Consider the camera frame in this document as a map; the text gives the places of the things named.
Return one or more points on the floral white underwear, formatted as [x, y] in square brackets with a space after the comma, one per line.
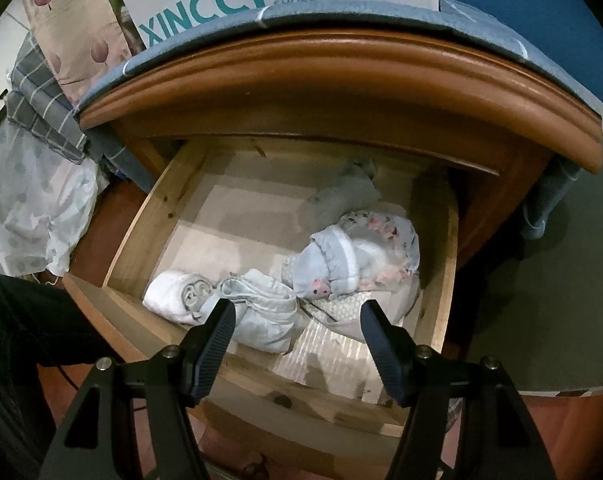
[365, 250]

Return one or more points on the wooden nightstand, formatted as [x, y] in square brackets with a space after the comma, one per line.
[384, 89]

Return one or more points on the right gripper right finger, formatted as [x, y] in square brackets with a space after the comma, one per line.
[393, 351]

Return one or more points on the white sock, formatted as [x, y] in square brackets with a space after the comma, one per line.
[177, 296]

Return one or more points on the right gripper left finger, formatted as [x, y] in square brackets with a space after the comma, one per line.
[203, 349]

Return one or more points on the beige floral curtain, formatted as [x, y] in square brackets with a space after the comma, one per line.
[82, 40]

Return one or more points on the grey white underwear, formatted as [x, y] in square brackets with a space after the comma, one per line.
[267, 313]

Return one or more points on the white patterned sheet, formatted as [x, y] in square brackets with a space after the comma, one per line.
[46, 203]

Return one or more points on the grey plaid bedding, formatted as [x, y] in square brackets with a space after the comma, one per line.
[37, 104]

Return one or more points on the brown satin curtain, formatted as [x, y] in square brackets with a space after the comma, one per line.
[133, 38]

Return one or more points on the grey sock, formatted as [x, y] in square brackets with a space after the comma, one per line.
[352, 189]

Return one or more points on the blue checked cloth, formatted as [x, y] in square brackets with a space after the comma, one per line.
[454, 22]

